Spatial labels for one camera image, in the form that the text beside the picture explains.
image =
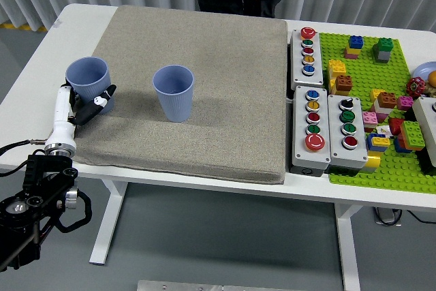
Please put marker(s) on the brown small object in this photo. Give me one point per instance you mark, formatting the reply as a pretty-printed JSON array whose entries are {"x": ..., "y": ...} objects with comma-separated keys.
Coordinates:
[{"x": 432, "y": 92}]

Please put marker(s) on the green studded baseplate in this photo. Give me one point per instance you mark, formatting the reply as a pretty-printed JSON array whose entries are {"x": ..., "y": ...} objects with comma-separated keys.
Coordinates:
[{"x": 364, "y": 76}]

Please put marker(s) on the white control box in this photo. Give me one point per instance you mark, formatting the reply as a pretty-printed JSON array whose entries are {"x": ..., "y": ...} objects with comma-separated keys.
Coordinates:
[{"x": 427, "y": 124}]

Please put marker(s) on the yellow toy cylinder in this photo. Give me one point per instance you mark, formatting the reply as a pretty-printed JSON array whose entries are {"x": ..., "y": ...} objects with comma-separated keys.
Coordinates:
[{"x": 373, "y": 163}]

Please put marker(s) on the selector switch control box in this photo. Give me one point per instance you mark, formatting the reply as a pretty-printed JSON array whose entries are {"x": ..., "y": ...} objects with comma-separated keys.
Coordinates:
[{"x": 337, "y": 151}]

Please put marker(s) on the small grey table sticker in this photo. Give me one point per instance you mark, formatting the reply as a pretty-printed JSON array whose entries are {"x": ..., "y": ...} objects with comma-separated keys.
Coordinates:
[{"x": 58, "y": 24}]

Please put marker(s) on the blue ribbed plastic cup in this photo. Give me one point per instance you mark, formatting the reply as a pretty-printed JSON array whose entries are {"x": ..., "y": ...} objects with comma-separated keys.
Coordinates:
[
  {"x": 173, "y": 96},
  {"x": 86, "y": 73}
]

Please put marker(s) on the grey-brown cushion mat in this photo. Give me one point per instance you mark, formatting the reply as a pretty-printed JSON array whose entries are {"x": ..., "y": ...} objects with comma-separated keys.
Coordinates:
[{"x": 221, "y": 100}]

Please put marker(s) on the pink toy block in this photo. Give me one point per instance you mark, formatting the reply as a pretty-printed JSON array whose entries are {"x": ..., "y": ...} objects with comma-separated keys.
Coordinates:
[
  {"x": 350, "y": 56},
  {"x": 370, "y": 119}
]

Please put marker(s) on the green tilted block stack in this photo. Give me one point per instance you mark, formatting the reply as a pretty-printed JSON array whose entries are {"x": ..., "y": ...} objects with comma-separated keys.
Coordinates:
[{"x": 413, "y": 134}]

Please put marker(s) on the brown toy block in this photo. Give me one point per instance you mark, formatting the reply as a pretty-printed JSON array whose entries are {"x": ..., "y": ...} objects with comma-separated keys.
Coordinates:
[
  {"x": 344, "y": 84},
  {"x": 387, "y": 100}
]

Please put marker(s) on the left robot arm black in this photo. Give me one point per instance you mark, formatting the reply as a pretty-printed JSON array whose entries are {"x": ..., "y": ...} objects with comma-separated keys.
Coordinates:
[{"x": 44, "y": 168}]

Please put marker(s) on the green toy block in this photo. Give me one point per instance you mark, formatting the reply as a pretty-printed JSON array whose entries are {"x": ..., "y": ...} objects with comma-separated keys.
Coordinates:
[{"x": 386, "y": 44}]

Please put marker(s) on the orange fruit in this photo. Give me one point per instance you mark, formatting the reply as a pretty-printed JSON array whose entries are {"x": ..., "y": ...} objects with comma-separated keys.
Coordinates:
[{"x": 432, "y": 78}]

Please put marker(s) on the red toy block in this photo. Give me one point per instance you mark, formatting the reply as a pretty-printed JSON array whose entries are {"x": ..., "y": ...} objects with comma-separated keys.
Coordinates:
[{"x": 396, "y": 126}]

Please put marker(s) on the white table leg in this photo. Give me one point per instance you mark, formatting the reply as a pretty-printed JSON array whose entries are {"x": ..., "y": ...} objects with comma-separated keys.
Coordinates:
[
  {"x": 109, "y": 223},
  {"x": 349, "y": 253}
]

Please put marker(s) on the grey toy block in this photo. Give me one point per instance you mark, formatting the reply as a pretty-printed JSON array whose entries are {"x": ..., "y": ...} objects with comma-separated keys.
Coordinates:
[{"x": 382, "y": 56}]

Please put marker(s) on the blue toy block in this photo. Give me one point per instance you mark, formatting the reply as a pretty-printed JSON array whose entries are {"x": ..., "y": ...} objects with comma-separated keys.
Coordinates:
[
  {"x": 356, "y": 41},
  {"x": 402, "y": 148},
  {"x": 369, "y": 142}
]

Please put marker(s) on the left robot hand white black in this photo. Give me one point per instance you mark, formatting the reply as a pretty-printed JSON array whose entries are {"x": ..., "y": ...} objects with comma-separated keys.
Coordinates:
[{"x": 61, "y": 134}]

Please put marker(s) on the long five-button control box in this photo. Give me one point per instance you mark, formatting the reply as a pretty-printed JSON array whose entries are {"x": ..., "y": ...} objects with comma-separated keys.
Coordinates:
[{"x": 306, "y": 73}]

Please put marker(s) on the wide five-button control box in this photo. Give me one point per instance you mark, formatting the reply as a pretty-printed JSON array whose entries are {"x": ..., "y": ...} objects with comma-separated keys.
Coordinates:
[{"x": 303, "y": 154}]

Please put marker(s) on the light blue plate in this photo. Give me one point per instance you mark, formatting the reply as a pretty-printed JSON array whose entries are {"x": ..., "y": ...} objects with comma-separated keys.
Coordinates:
[{"x": 424, "y": 69}]

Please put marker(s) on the magenta toy block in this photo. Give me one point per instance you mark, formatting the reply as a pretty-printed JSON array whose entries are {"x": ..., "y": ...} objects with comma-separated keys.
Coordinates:
[{"x": 405, "y": 103}]

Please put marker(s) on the yellow toy block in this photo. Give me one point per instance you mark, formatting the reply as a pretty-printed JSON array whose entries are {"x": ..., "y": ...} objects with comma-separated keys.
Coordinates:
[
  {"x": 374, "y": 95},
  {"x": 353, "y": 50},
  {"x": 381, "y": 141},
  {"x": 332, "y": 86},
  {"x": 337, "y": 67}
]

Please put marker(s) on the white toy block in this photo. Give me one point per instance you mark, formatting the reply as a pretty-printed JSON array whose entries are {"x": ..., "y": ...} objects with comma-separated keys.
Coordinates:
[{"x": 378, "y": 107}]

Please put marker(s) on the red valve wheel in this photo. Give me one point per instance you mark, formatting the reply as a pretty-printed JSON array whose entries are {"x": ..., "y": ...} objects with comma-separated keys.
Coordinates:
[{"x": 416, "y": 87}]

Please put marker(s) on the grey power adapter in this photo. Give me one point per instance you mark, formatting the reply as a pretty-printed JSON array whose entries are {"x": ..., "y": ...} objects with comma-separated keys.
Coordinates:
[{"x": 386, "y": 217}]

